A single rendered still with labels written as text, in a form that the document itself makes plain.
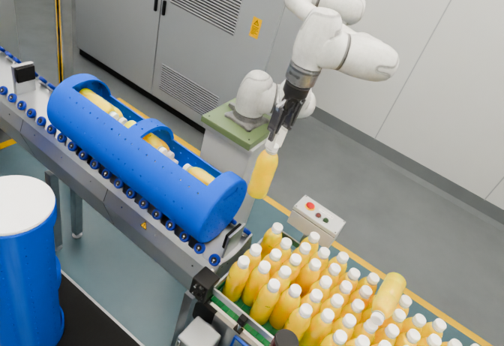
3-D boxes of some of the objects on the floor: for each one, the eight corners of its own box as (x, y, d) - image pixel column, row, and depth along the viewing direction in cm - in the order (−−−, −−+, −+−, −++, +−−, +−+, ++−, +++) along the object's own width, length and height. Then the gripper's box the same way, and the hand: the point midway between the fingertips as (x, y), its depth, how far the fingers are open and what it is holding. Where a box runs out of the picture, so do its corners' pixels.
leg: (78, 230, 258) (76, 155, 220) (84, 235, 256) (83, 161, 218) (70, 235, 254) (67, 160, 216) (76, 240, 252) (73, 165, 214)
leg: (58, 242, 248) (52, 166, 210) (64, 248, 246) (60, 172, 208) (49, 247, 244) (42, 170, 206) (55, 253, 242) (49, 177, 204)
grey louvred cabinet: (115, 44, 460) (121, -101, 372) (268, 137, 393) (319, -13, 305) (73, 55, 420) (70, -104, 332) (236, 160, 353) (286, -5, 265)
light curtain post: (70, 176, 291) (61, -89, 189) (76, 180, 290) (69, -85, 187) (62, 179, 287) (49, -89, 184) (68, 184, 285) (57, -85, 182)
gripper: (304, 71, 123) (279, 133, 136) (271, 79, 111) (247, 147, 124) (324, 84, 119) (295, 146, 133) (292, 93, 108) (264, 160, 121)
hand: (276, 138), depth 127 cm, fingers closed on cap, 4 cm apart
